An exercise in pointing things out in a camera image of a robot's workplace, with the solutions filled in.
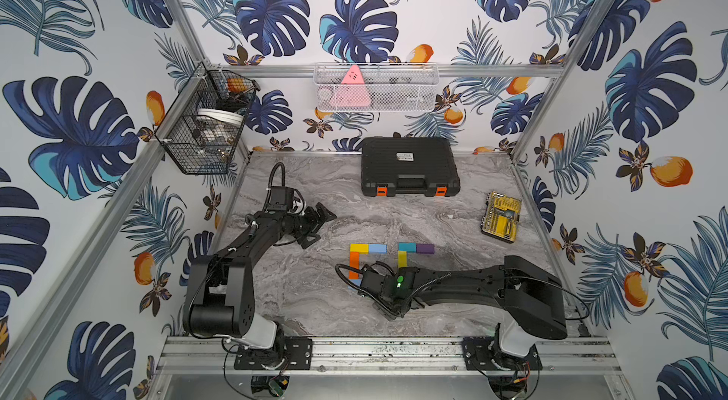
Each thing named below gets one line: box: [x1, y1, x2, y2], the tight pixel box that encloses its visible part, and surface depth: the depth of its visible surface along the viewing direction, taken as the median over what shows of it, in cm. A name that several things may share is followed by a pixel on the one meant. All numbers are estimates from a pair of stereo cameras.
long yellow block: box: [397, 250, 409, 269], surface depth 94 cm
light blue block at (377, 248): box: [369, 243, 387, 254], surface depth 96 cm
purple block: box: [416, 243, 436, 255], surface depth 96 cm
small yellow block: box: [349, 242, 369, 255], surface depth 95 cm
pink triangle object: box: [331, 64, 371, 108], surface depth 92 cm
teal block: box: [397, 242, 417, 253], surface depth 97 cm
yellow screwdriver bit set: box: [480, 190, 522, 244], surface depth 100 cm
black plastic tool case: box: [361, 136, 461, 198], surface depth 111 cm
